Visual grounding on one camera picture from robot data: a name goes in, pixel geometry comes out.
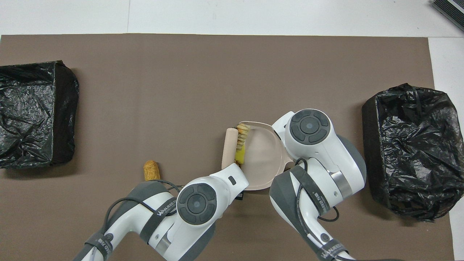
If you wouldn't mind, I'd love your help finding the beige plastic dustpan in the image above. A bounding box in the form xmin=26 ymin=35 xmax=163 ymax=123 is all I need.
xmin=237 ymin=121 xmax=295 ymax=191

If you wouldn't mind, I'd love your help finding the beige hand brush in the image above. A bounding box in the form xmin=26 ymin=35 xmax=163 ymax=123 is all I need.
xmin=221 ymin=127 xmax=243 ymax=171

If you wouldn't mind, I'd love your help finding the orange striped croissant piece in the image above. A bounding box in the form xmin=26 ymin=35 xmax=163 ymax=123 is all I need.
xmin=236 ymin=123 xmax=251 ymax=151

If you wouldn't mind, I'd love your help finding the brown bread roll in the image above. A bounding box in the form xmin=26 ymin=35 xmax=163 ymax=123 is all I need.
xmin=143 ymin=160 xmax=161 ymax=181

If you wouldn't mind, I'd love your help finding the black bag lined trash bin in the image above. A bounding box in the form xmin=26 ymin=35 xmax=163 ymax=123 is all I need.
xmin=362 ymin=83 xmax=464 ymax=222

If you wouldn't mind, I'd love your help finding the black bag lined empty bin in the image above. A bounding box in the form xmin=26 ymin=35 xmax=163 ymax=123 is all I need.
xmin=0 ymin=60 xmax=79 ymax=169

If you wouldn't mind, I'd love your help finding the large brown table mat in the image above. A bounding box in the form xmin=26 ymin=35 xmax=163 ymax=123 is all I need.
xmin=0 ymin=34 xmax=455 ymax=261

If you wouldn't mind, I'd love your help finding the grey ribbed device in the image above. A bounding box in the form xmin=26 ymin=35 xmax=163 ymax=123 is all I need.
xmin=431 ymin=0 xmax=464 ymax=32

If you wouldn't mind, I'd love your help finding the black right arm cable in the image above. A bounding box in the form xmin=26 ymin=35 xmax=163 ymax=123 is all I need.
xmin=295 ymin=158 xmax=339 ymax=222

